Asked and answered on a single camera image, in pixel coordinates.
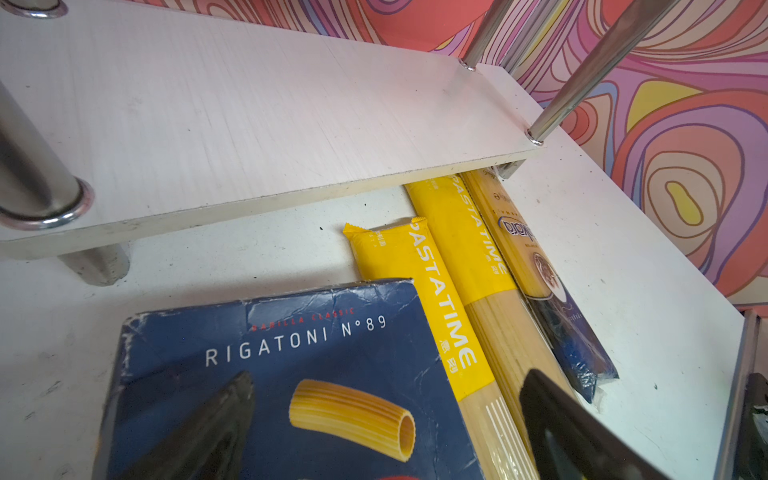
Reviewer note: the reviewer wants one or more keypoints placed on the blue Barilla rigatoni box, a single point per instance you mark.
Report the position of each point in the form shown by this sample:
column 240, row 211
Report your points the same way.
column 348, row 385

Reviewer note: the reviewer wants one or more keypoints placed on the dark blue spaghetti bag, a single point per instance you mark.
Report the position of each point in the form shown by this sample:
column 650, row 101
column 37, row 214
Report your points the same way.
column 581, row 355

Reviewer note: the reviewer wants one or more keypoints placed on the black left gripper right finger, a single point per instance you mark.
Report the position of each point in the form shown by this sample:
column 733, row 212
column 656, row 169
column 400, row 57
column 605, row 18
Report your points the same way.
column 569, row 443

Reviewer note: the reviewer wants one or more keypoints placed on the yellow pastatime spaghetti bag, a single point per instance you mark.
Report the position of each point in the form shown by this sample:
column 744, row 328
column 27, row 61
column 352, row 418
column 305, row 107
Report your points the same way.
column 509, row 336
column 409, row 251

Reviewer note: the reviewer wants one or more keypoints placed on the white two-tier shelf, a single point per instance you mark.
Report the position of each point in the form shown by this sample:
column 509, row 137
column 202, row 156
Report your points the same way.
column 121, row 121

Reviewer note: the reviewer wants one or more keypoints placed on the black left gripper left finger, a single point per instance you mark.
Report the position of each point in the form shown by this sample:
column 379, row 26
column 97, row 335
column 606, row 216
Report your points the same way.
column 209, row 443

